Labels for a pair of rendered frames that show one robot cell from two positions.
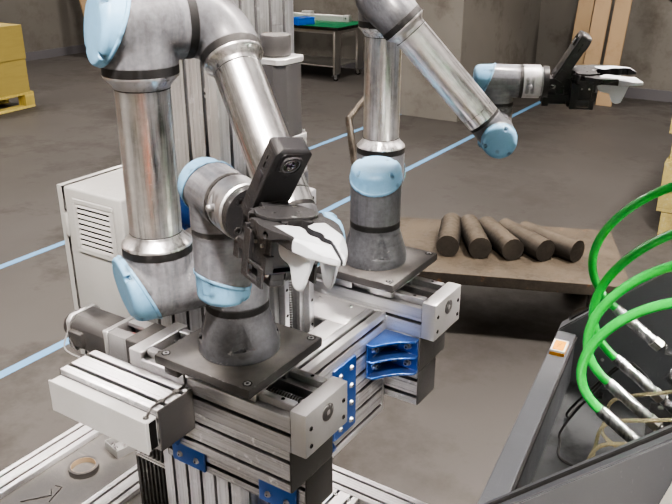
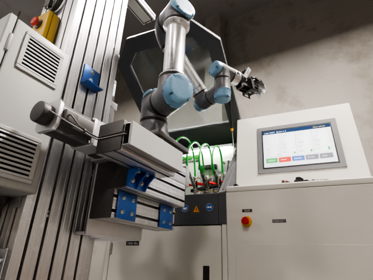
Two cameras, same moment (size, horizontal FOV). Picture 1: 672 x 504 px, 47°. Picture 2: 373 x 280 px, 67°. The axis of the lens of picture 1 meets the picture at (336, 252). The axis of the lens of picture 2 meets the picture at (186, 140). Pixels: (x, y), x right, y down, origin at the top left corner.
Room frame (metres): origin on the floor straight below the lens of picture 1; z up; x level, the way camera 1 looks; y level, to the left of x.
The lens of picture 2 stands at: (1.17, 1.23, 0.60)
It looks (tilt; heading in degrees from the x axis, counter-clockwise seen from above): 24 degrees up; 267
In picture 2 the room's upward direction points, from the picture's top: 2 degrees clockwise
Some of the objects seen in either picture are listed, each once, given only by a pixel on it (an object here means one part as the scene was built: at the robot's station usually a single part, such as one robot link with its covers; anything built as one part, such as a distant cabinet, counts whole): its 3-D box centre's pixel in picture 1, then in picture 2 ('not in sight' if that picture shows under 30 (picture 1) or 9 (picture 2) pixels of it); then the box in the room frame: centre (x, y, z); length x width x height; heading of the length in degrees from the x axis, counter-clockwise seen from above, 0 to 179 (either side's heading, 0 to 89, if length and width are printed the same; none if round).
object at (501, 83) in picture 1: (497, 82); not in sight; (1.77, -0.37, 1.43); 0.11 x 0.08 x 0.09; 83
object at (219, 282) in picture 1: (233, 259); (220, 91); (0.97, 0.14, 1.34); 0.11 x 0.08 x 0.11; 121
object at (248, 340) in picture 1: (238, 321); (152, 133); (1.26, 0.18, 1.09); 0.15 x 0.15 x 0.10
